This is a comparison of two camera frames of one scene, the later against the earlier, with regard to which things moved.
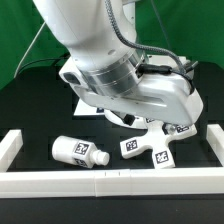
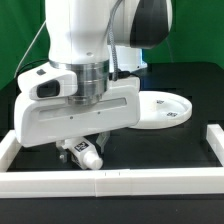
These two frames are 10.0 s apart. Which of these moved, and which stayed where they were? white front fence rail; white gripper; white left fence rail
Moved: white gripper
Stayed: white front fence rail; white left fence rail
